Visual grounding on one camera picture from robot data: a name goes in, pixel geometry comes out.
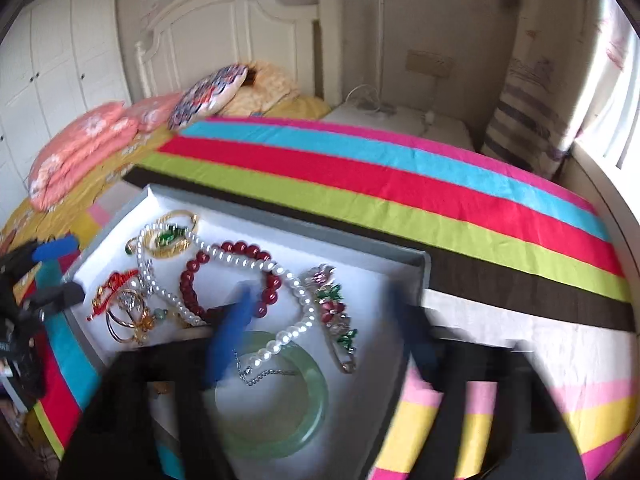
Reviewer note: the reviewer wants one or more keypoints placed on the patterned round pillow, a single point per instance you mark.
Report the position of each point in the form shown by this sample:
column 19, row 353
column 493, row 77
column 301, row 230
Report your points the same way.
column 210, row 92

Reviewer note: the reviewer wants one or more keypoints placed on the beige pillow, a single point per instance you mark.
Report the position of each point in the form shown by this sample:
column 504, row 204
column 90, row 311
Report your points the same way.
column 270, row 90

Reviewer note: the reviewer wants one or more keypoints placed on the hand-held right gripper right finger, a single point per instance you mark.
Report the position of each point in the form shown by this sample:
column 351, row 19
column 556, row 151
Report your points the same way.
column 415, row 335

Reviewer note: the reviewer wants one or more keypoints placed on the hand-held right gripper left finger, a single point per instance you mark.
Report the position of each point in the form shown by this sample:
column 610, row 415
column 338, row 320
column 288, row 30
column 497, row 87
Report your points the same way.
column 230, row 340

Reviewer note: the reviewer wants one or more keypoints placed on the pink folded quilt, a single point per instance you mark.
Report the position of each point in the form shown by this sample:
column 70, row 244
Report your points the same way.
column 80, row 150

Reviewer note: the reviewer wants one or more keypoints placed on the window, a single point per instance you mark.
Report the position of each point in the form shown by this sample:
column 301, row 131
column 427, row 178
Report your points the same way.
column 625, row 110

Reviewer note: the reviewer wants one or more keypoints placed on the gold decorated bangle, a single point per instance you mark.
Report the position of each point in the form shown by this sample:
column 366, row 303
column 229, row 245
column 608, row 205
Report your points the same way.
column 165, row 240

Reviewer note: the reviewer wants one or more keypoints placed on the striped colourful blanket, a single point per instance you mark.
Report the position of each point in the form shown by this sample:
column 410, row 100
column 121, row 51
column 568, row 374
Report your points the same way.
column 400, row 175

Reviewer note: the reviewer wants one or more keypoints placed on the white headboard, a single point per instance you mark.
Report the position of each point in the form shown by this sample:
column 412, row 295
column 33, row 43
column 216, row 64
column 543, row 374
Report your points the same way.
column 225, row 25

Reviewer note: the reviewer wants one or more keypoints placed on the pink pillow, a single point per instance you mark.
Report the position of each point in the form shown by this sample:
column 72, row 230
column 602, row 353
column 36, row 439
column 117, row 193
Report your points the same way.
column 152, row 110

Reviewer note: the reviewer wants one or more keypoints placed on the green jade bangle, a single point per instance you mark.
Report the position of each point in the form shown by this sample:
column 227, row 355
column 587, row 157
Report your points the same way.
column 310, row 410

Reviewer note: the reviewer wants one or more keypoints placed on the patterned curtain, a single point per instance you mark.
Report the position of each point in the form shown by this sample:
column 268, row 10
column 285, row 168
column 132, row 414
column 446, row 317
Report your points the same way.
column 530, row 85

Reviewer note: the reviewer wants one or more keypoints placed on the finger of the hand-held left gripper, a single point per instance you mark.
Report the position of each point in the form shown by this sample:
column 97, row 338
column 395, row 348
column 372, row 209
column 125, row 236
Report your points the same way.
column 62, row 296
column 52, row 250

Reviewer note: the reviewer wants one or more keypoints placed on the grey jewelry box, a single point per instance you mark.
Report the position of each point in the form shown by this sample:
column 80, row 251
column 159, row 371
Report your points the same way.
column 240, row 227

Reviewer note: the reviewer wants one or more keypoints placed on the white windowsill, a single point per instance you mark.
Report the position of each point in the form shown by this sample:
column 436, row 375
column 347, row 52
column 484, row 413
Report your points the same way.
column 600, row 195

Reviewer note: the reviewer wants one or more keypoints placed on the red and gold ornament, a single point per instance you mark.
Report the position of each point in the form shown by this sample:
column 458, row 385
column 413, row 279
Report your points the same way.
column 112, row 282

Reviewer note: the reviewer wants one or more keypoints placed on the double gold bangle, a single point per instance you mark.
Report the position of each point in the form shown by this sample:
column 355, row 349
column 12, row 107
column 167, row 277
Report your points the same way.
column 142, row 324

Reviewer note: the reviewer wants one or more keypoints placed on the brooch with red green stones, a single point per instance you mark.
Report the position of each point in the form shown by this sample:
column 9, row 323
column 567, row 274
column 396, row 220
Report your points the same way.
column 332, row 310

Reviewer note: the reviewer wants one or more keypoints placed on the white wardrobe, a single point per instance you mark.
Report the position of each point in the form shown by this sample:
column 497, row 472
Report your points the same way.
column 50, row 60

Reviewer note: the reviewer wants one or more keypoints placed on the white nightstand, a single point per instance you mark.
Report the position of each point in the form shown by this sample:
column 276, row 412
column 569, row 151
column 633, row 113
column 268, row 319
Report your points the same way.
column 415, row 122

